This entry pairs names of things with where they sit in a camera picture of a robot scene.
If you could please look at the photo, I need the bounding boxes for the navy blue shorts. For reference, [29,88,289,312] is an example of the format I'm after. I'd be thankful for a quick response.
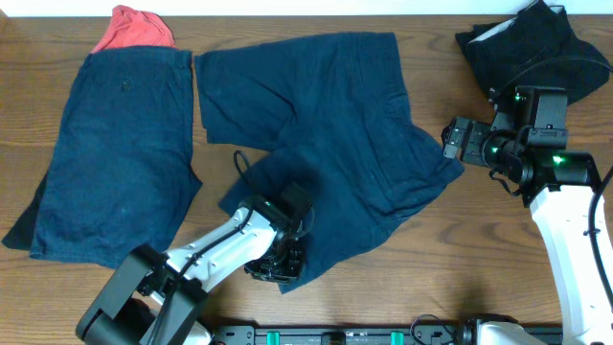
[0,45,204,269]
[194,33,464,292]

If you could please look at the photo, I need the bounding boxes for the black folded shorts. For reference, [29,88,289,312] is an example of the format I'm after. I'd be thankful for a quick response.
[455,1,610,104]

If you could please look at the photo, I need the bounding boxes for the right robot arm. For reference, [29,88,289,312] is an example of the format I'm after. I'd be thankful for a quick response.
[442,86,612,344]

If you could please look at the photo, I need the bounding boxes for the red orange garment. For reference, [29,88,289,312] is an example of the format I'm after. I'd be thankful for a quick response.
[91,5,176,54]

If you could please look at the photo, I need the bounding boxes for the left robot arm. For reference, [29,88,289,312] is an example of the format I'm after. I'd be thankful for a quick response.
[76,183,312,344]

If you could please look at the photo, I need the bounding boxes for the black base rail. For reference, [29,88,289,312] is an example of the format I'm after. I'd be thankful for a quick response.
[210,313,564,345]

